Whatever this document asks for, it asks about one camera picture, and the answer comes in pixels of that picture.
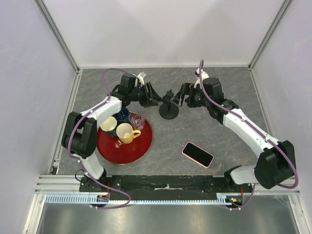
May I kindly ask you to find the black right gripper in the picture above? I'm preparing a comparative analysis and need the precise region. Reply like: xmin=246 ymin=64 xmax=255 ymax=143
xmin=171 ymin=82 xmax=212 ymax=108

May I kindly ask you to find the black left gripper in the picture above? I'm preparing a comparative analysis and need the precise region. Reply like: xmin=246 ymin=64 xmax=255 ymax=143
xmin=129 ymin=82 xmax=164 ymax=108

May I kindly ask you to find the black phone stand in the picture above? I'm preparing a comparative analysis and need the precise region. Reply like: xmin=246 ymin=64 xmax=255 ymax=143
xmin=159 ymin=90 xmax=179 ymax=120

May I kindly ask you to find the phone with pink case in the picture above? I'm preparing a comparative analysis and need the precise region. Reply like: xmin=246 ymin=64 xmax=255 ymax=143
xmin=182 ymin=142 xmax=214 ymax=168

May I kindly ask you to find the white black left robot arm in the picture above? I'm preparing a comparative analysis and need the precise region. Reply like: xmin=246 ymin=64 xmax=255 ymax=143
xmin=61 ymin=72 xmax=163 ymax=192

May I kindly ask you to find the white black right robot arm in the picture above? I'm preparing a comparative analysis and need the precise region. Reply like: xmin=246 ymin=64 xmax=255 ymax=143
xmin=174 ymin=78 xmax=298 ymax=192

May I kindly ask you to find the clear drinking glass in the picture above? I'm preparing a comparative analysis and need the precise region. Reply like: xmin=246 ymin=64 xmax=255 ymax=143
xmin=129 ymin=112 xmax=145 ymax=130

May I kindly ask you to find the dark blue mug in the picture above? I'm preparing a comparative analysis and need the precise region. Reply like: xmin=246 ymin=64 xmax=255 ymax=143
xmin=113 ymin=108 xmax=130 ymax=125

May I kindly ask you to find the yellow mug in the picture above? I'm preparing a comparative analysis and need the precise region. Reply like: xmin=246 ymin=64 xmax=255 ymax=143
xmin=116 ymin=123 xmax=141 ymax=145

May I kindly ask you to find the cream and green mug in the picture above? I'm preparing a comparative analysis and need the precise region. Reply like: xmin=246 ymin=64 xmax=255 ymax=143
xmin=100 ymin=116 xmax=117 ymax=138

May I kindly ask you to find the red round tray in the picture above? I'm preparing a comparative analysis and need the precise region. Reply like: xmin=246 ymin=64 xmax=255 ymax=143
xmin=97 ymin=120 xmax=153 ymax=164

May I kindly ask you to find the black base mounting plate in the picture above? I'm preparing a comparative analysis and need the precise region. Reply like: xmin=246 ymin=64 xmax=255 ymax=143
xmin=79 ymin=174 xmax=254 ymax=193

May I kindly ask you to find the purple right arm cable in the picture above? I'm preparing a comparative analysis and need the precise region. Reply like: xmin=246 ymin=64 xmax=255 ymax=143
xmin=198 ymin=59 xmax=300 ymax=212

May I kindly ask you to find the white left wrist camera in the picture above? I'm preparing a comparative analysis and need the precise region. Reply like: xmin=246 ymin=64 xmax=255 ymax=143
xmin=136 ymin=72 xmax=146 ymax=85

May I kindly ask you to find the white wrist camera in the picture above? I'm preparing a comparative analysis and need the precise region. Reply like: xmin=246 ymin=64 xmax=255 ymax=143
xmin=136 ymin=72 xmax=146 ymax=85
xmin=195 ymin=68 xmax=209 ymax=83

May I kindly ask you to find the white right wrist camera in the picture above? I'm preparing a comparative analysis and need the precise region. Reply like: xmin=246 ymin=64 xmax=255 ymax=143
xmin=195 ymin=68 xmax=209 ymax=83

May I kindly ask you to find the light blue cable duct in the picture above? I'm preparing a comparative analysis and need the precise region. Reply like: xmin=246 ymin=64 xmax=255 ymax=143
xmin=45 ymin=194 xmax=238 ymax=205

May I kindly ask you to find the aluminium frame rail front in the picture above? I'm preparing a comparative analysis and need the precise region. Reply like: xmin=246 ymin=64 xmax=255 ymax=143
xmin=35 ymin=175 xmax=300 ymax=195

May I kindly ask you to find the aluminium frame post right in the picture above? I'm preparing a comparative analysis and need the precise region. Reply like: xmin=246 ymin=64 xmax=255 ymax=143
xmin=248 ymin=0 xmax=292 ymax=71

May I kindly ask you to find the aluminium frame post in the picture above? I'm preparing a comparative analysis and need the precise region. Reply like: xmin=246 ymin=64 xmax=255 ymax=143
xmin=34 ymin=0 xmax=80 ymax=73
xmin=248 ymin=0 xmax=292 ymax=71

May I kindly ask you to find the aluminium frame post left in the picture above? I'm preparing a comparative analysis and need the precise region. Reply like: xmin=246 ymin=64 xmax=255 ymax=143
xmin=34 ymin=0 xmax=80 ymax=73

